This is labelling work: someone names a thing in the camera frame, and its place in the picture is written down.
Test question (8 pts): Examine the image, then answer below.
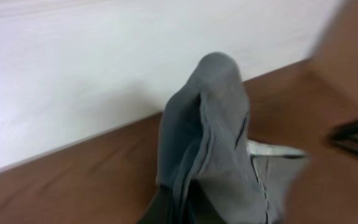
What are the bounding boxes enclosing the grey shorts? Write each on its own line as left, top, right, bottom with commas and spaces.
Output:
140, 52, 308, 223

